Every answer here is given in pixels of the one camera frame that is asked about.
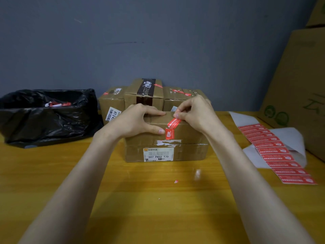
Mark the person's right hand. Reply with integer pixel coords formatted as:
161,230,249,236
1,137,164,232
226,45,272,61
173,95,230,139

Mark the person's left hand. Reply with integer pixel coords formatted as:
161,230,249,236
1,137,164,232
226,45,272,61
99,103,167,143

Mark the small brown cardboard box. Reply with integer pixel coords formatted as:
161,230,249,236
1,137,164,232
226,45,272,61
162,86,187,112
98,86,127,125
182,88,211,103

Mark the box with black tape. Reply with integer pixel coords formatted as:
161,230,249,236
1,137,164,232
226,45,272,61
124,78,164,109

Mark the long brown cardboard box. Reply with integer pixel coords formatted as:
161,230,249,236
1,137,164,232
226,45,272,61
124,111,209,163

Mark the white barcode label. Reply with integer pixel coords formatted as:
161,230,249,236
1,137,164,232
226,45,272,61
143,147,175,162

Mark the red sticker label strip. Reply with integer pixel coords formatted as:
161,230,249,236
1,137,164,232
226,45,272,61
238,123,318,185

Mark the person's left forearm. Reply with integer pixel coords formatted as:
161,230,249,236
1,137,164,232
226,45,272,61
19,127,120,244

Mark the person's right forearm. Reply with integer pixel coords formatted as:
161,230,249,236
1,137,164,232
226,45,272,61
207,124,315,244

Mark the black plastic trash bag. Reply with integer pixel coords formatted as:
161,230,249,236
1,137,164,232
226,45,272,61
0,88,103,149

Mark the white backing paper strip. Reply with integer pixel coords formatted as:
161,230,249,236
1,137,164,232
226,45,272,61
228,111,307,169

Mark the large green printed carton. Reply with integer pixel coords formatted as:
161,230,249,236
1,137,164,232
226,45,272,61
306,0,325,28
258,27,325,162

